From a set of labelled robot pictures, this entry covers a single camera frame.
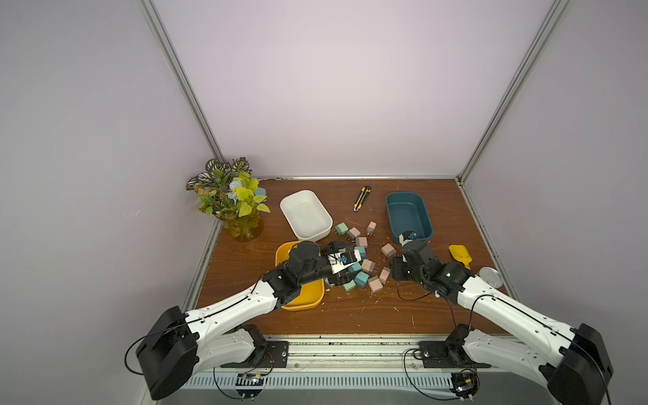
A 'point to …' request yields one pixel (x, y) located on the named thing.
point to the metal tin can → (492, 276)
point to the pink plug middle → (368, 266)
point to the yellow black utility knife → (365, 191)
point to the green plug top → (341, 229)
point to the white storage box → (306, 215)
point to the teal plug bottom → (361, 279)
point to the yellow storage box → (311, 295)
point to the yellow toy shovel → (461, 254)
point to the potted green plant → (234, 194)
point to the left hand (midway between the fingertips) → (357, 255)
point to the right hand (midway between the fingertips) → (395, 257)
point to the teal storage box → (408, 212)
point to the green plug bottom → (349, 286)
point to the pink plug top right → (371, 225)
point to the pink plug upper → (352, 234)
